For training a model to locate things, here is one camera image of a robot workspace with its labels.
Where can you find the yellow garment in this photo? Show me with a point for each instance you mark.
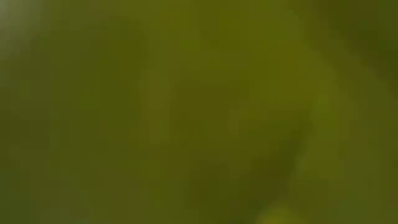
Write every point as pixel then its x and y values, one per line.
pixel 199 112

